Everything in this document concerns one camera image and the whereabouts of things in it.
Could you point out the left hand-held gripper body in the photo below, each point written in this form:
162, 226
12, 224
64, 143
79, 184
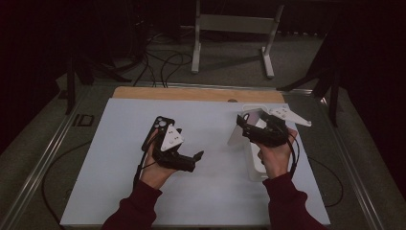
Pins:
172, 156

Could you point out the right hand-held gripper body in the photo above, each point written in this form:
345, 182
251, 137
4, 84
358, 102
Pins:
273, 132

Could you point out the black phone case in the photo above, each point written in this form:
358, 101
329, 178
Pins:
156, 127

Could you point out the white plastic bin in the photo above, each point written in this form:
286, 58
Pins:
257, 163

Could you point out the person's left hand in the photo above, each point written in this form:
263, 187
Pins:
156, 174

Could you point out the person's right hand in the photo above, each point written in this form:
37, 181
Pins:
276, 161

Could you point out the white table cover board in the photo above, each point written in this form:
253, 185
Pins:
207, 198

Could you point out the black tripod stand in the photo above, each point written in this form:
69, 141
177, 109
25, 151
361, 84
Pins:
333, 102
70, 89

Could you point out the white metal stand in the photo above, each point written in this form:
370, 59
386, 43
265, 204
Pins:
234, 24

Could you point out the metal floor rail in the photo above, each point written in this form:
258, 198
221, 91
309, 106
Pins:
38, 159
354, 179

